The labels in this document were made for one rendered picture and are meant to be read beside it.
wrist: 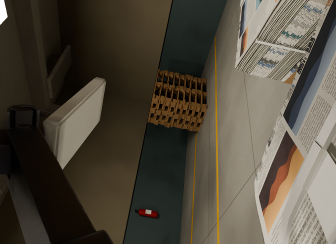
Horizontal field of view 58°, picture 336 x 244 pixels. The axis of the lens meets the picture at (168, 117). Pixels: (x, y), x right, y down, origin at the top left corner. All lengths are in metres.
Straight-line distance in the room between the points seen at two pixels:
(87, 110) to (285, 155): 0.23
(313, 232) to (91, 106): 0.19
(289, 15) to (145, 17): 7.54
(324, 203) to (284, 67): 0.93
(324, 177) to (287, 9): 0.72
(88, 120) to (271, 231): 0.23
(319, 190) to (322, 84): 0.15
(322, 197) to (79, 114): 0.13
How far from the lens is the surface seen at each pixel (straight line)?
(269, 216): 0.35
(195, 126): 7.49
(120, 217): 7.70
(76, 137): 0.16
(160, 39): 8.61
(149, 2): 8.15
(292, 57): 1.05
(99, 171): 8.29
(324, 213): 0.18
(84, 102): 0.16
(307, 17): 0.91
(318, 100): 0.31
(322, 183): 0.19
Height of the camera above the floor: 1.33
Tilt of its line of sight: 4 degrees down
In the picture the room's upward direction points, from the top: 78 degrees counter-clockwise
